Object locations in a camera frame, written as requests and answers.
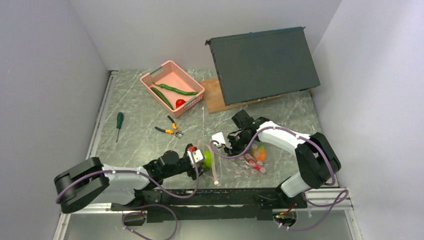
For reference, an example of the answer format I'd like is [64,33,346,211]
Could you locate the fake green lime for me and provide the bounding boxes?
[202,150,214,169]

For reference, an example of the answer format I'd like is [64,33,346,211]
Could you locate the clear zip top bag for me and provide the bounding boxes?
[197,140,266,187]

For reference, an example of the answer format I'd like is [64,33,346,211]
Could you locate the fake red tomato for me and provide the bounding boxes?
[175,98,186,109]

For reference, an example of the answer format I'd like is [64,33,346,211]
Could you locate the pink plastic basket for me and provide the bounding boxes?
[140,60,205,118]

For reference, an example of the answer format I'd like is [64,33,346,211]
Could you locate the fake green cucumber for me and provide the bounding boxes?
[150,87,174,110]

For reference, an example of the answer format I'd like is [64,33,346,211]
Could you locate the fake green bean pod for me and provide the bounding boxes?
[154,83,199,96]

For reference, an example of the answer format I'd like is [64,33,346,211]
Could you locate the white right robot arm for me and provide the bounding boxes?
[212,110,342,208]

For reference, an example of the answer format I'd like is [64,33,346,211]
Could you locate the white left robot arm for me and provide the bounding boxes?
[53,144,205,214]

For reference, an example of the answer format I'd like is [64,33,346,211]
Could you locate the fake red chili pepper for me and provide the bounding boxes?
[244,154,266,174]

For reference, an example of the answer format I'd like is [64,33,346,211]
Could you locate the fake orange green mango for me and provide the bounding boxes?
[251,143,267,162]

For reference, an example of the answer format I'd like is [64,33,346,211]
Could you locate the brown wooden board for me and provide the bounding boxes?
[198,78,314,115]

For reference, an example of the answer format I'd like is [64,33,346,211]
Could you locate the dark grey metal chassis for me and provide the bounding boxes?
[205,26,321,106]

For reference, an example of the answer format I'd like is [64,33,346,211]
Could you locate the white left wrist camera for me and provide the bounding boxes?
[187,146,205,166]

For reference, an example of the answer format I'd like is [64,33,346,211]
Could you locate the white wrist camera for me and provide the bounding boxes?
[187,146,205,166]
[211,132,232,149]

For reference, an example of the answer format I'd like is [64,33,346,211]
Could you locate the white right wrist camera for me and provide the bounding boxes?
[211,132,232,149]

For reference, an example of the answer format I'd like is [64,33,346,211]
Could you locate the orange handled pliers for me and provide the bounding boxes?
[154,115,184,138]

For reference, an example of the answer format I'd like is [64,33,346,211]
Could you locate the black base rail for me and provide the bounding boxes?
[111,187,307,226]

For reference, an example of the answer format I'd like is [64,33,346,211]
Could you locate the green handled screwdriver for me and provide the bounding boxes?
[115,112,124,143]

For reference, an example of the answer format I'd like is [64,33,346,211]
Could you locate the aluminium side rail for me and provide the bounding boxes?
[53,70,119,240]

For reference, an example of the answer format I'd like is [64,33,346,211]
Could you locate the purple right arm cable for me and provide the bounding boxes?
[209,126,350,232]

